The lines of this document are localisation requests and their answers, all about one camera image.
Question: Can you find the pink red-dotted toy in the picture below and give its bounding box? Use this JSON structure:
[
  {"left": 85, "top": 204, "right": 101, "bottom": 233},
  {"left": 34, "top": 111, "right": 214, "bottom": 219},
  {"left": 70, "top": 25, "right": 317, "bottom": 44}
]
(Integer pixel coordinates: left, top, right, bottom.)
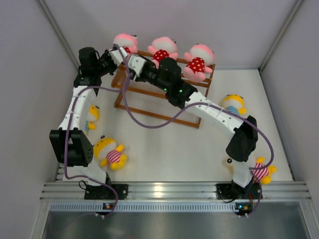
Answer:
[
  {"left": 113, "top": 33, "right": 138, "bottom": 54},
  {"left": 148, "top": 36, "right": 178, "bottom": 69},
  {"left": 183, "top": 43, "right": 215, "bottom": 82}
]

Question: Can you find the yellow blue-striped toy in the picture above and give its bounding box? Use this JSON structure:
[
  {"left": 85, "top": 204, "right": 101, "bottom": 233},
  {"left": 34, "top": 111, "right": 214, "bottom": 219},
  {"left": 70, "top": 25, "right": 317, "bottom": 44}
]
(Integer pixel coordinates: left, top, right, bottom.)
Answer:
[
  {"left": 84, "top": 105, "right": 99, "bottom": 135},
  {"left": 221, "top": 94, "right": 247, "bottom": 115}
]

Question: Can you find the yellow pink-striped toy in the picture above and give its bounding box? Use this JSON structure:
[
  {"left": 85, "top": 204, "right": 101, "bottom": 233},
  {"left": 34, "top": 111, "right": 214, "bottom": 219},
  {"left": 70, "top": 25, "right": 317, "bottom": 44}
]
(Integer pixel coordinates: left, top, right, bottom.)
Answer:
[
  {"left": 93, "top": 135, "right": 127, "bottom": 171},
  {"left": 224, "top": 156, "right": 277, "bottom": 185}
]

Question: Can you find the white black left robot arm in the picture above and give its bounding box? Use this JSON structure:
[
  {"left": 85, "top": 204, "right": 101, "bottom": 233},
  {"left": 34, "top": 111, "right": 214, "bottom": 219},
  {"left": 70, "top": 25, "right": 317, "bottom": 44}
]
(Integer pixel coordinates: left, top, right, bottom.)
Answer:
[{"left": 49, "top": 45, "right": 128, "bottom": 199}]

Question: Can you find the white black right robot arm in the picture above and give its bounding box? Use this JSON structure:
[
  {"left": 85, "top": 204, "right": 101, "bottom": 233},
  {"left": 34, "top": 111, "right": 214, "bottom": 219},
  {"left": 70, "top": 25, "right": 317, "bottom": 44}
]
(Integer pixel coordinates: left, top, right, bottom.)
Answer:
[{"left": 128, "top": 56, "right": 258, "bottom": 199}]

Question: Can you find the brown wooden shelf rack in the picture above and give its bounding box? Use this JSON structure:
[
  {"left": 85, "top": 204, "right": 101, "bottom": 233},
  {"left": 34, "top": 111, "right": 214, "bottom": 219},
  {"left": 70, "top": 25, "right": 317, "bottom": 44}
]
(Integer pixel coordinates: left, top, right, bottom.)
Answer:
[{"left": 111, "top": 51, "right": 215, "bottom": 128}]

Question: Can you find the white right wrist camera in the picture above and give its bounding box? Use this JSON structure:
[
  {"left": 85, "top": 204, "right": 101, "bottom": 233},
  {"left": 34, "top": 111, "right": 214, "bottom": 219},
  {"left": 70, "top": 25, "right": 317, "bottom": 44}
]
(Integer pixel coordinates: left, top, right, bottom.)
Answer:
[{"left": 128, "top": 55, "right": 147, "bottom": 81}]

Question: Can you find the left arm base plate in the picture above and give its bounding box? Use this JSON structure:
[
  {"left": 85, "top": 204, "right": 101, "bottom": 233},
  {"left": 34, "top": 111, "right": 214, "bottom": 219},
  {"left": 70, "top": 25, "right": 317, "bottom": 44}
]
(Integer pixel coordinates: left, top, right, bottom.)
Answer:
[{"left": 84, "top": 184, "right": 129, "bottom": 200}]

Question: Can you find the perforated grey cable duct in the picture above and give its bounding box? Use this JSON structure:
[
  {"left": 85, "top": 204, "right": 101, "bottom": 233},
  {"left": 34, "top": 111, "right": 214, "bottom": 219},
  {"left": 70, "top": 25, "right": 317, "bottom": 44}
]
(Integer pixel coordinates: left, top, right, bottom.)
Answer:
[{"left": 48, "top": 201, "right": 304, "bottom": 212}]

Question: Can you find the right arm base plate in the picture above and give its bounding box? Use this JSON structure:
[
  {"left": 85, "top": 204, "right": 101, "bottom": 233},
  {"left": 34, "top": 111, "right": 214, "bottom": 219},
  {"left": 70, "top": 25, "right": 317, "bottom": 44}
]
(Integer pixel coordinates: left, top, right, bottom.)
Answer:
[{"left": 216, "top": 182, "right": 263, "bottom": 201}]

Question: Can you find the aluminium front rail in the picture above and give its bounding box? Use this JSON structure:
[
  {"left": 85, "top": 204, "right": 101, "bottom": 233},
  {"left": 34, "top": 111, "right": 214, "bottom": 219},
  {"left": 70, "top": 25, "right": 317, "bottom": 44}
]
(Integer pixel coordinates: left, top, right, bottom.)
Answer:
[{"left": 40, "top": 181, "right": 311, "bottom": 202}]

